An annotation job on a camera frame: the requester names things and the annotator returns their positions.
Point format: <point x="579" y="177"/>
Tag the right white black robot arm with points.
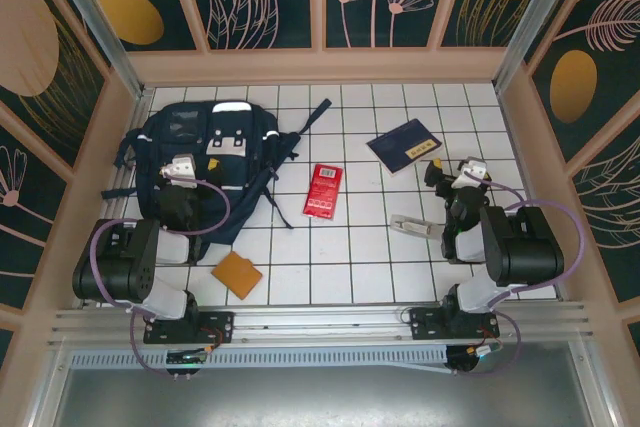
<point x="525" y="247"/>

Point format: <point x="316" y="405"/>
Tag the grey metal sheet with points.
<point x="320" y="397"/>

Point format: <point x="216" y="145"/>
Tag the navy blue book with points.
<point x="400" y="144"/>

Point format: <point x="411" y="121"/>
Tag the orange flat wallet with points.
<point x="237" y="274"/>

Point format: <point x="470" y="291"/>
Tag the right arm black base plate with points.
<point x="425" y="322"/>

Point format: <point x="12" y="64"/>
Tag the long aluminium mounting rail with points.
<point x="320" y="322"/>

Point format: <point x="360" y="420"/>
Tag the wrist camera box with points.
<point x="475" y="166"/>
<point x="180" y="167"/>

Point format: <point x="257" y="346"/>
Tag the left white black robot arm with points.
<point x="125" y="262"/>

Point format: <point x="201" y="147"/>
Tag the aluminium corner post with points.
<point x="95" y="22"/>
<point x="535" y="22"/>

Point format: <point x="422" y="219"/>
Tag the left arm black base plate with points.
<point x="220" y="322"/>

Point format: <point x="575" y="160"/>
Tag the navy blue backpack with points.
<point x="240" y="182"/>

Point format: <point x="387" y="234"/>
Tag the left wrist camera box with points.
<point x="180" y="167"/>

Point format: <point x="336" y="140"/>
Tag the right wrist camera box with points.
<point x="475" y="166"/>

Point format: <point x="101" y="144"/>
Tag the aluminium side rail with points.
<point x="107" y="214"/>

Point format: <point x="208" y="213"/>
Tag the red pencil case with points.
<point x="322" y="192"/>

